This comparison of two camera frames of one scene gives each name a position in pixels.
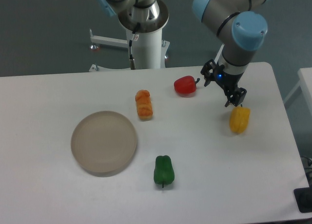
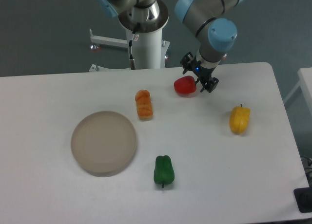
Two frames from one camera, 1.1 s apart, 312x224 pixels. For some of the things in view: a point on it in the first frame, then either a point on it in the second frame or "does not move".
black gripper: [228, 81] -> [203, 73]
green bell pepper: [164, 170] does not move
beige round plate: [104, 142] does not move
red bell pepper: [186, 84] does not move
